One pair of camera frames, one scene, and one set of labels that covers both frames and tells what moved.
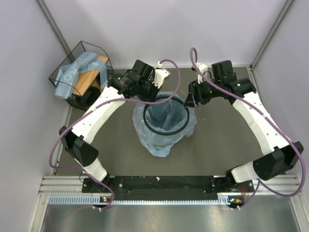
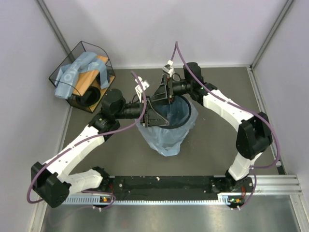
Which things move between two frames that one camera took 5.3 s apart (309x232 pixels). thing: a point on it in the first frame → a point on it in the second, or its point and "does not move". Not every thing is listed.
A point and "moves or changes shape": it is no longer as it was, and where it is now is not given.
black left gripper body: x=147 y=91 → x=144 y=121
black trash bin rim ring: x=170 y=133 → x=170 y=127
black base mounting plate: x=169 y=188 does not move
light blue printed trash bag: x=66 y=78 does not move
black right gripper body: x=205 y=91 → x=170 y=90
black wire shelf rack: x=83 y=76 does not move
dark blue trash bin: x=166 y=116 moves or changes shape
